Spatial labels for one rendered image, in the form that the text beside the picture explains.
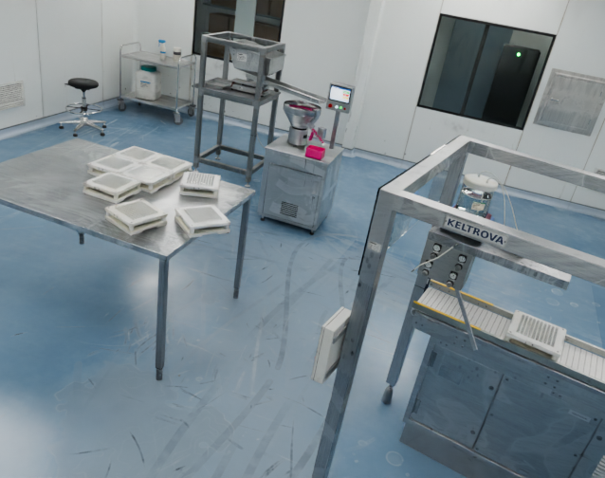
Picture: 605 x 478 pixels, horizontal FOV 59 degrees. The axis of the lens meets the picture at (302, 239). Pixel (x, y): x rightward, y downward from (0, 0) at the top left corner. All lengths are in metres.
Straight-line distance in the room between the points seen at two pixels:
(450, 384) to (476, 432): 0.29
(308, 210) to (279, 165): 0.50
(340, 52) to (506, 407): 5.64
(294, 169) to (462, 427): 2.86
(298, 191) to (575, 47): 3.92
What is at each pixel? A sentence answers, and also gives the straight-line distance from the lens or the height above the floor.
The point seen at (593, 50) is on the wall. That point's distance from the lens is 7.48.
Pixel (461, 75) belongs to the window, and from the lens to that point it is 7.43.
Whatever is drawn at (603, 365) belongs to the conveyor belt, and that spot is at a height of 0.90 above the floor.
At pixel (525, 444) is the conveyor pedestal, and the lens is 3.08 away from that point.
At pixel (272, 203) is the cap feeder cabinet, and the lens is 5.22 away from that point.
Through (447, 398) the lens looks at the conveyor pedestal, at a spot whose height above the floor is 0.44.
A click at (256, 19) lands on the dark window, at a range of 7.99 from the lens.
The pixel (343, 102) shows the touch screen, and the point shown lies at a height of 1.23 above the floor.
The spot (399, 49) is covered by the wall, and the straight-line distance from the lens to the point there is 7.48.
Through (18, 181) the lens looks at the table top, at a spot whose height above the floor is 0.89.
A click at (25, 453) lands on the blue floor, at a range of 3.17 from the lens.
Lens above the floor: 2.35
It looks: 27 degrees down
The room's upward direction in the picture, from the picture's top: 10 degrees clockwise
